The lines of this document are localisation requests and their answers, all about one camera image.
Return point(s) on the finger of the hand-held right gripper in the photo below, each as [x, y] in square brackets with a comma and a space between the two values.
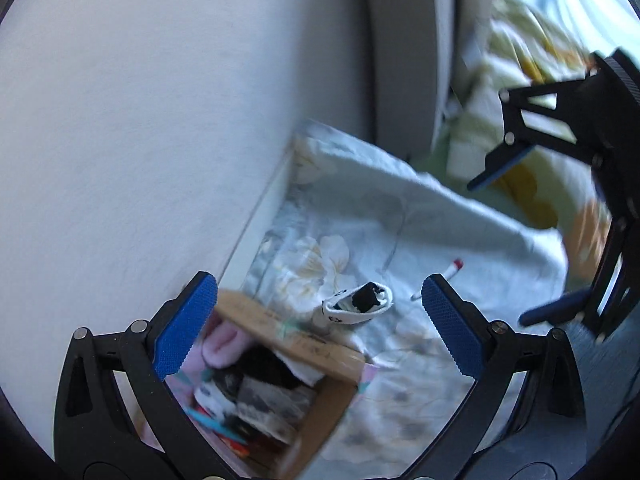
[555, 307]
[500, 167]

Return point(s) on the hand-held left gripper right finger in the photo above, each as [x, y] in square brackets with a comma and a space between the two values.
[452, 330]

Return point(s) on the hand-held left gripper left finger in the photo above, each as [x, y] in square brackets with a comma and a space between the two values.
[185, 327]

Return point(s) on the pink fuzzy towel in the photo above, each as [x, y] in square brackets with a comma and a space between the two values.
[222, 347]

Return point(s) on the red capped white pen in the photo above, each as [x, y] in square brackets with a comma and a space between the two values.
[442, 275]

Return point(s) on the printed tissue packet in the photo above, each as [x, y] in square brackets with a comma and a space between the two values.
[272, 402]

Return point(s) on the cardboard box with pink lining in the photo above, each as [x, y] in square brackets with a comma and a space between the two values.
[320, 355]

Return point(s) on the yellow floral blanket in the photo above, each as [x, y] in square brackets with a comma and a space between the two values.
[530, 125]

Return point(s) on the light blue floral cloth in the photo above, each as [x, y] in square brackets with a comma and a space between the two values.
[410, 220]

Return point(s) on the white pillow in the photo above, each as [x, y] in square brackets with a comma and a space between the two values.
[475, 5]

